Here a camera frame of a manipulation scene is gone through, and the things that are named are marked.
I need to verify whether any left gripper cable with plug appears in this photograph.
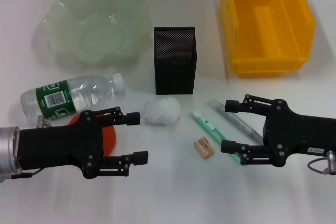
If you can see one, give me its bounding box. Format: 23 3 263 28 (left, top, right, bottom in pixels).
0 167 45 183

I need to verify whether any silver left wrist connector knob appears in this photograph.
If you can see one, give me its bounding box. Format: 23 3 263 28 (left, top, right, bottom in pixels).
36 115 52 128

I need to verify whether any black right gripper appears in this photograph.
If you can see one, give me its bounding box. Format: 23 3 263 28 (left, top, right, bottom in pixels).
220 93 336 167

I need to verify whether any red tomato toy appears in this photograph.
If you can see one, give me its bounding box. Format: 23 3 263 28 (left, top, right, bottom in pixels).
67 113 118 158

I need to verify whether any white paper ball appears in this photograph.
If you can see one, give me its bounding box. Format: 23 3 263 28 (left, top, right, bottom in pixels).
143 97 182 125

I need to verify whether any pale green glass fruit plate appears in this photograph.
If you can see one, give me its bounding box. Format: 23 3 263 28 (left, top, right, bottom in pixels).
41 0 154 69

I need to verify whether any gripper cable with plug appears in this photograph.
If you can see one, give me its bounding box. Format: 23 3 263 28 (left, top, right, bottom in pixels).
308 150 336 175
0 167 45 183

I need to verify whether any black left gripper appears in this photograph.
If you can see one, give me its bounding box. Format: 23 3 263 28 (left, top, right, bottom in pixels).
19 106 149 179

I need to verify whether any green utility knife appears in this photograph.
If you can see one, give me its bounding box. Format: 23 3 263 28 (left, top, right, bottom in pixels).
192 110 242 166

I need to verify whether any grey glitter pen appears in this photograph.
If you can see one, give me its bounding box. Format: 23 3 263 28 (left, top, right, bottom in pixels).
208 99 265 143

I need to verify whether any black mesh pen holder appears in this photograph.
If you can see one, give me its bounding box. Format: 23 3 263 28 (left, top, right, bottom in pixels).
153 26 197 95

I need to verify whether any tan eraser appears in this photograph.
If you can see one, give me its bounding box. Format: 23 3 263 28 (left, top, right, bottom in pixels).
193 136 216 161

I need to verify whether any yellow plastic bin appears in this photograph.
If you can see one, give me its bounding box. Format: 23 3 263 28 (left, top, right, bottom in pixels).
219 0 317 78

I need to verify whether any right gripper cable with plug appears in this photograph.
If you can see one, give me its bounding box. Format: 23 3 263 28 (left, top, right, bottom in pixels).
308 150 336 175

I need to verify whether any clear green-label water bottle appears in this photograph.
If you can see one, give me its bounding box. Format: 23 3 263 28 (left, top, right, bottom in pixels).
20 73 126 125

